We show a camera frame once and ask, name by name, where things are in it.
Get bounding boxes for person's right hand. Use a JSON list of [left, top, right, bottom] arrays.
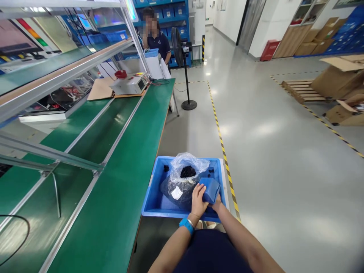
[[212, 195, 226, 212]]

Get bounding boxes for person's left hand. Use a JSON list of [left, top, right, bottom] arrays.
[[191, 183, 210, 216]]

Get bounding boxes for person's left fingers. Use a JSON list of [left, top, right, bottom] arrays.
[[193, 183, 207, 199]]

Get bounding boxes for small blue plastic box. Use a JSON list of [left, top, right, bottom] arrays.
[[198, 177, 221, 204]]

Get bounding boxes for clear bag of black parts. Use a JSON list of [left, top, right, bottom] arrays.
[[160, 152, 211, 211]]

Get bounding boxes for large blue plastic bin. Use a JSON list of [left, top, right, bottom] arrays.
[[141, 155, 230, 223]]

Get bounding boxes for person's body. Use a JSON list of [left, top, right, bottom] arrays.
[[173, 229, 254, 273]]

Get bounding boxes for green conveyor workbench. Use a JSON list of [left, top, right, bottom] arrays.
[[0, 78, 176, 273]]

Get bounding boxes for black standing fan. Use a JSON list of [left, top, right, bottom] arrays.
[[170, 27, 198, 111]]

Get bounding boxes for white test instrument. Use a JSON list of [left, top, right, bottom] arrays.
[[109, 72, 150, 96]]

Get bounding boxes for flat cardboard sheet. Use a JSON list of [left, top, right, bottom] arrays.
[[86, 78, 116, 102]]

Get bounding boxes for wooden pallet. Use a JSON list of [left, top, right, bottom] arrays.
[[281, 79, 335, 105]]

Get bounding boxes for red fire cabinet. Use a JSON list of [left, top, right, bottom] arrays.
[[260, 39, 281, 62]]

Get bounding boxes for small open cardboard box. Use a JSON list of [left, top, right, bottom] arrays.
[[323, 94, 364, 127]]

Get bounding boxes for blue storage bin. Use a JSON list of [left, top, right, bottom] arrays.
[[87, 33, 110, 45], [104, 30, 127, 43]]

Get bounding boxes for wooden cabinet with glass doors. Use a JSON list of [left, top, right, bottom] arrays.
[[273, 0, 330, 59]]

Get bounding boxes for grey metal door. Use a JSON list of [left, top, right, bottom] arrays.
[[235, 0, 267, 48]]

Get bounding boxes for large open cardboard box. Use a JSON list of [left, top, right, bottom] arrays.
[[310, 54, 364, 100]]

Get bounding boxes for blue rack of bins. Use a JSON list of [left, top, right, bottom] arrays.
[[133, 0, 190, 69]]

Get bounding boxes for stack of cartons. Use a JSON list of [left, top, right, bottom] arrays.
[[294, 17, 349, 56]]

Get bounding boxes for stack of blue crates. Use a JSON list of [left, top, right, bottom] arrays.
[[324, 5, 364, 56]]

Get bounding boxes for black monitor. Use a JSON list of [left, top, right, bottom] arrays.
[[0, 19, 44, 61]]

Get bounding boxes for aluminium shelf frame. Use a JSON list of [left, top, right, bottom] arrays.
[[0, 0, 166, 220]]

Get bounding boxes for black cable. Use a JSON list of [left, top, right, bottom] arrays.
[[0, 215, 31, 269]]

